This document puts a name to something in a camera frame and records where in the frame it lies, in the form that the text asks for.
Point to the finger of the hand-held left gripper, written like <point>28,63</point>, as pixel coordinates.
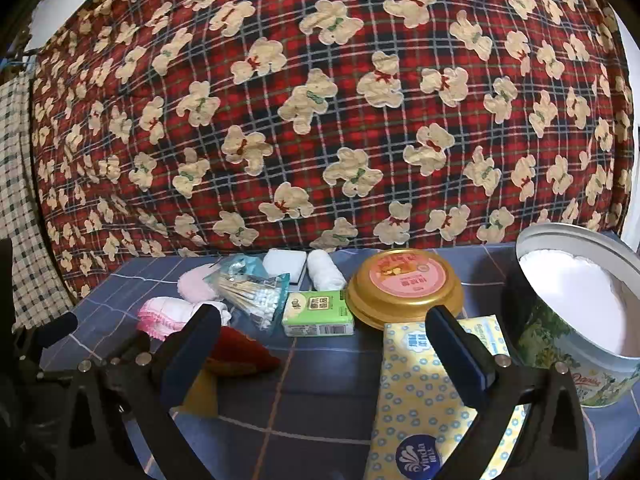
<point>52,330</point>

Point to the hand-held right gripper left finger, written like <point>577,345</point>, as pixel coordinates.
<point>186,360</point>

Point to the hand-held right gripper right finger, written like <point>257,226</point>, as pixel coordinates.
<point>462,360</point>

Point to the pink-trimmed white socks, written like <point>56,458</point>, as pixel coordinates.
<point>165,316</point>

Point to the red cloth pouch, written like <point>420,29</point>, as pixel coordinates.
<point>240,356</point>

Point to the pink round puff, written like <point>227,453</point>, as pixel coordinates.
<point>192,282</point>

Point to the round metal cookie tin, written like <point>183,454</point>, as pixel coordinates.
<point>550,332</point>

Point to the bag of cotton swabs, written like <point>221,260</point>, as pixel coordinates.
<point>255,297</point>

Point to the teal soft packet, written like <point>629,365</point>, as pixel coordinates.
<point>245,262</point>

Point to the white sponge block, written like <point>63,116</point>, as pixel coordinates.
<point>284,264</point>

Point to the green tissue pack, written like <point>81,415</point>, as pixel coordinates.
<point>317,316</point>

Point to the yellow patterned tissue pack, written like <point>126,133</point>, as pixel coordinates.
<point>415,400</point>

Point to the gold-lidded round jar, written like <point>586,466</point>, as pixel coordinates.
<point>405,290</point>

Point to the white green checked cloth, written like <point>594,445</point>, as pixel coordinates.
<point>25,210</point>

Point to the blue plaid bed sheet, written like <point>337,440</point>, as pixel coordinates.
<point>310,400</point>

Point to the red plaid bear-print blanket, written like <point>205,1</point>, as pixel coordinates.
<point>350,110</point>

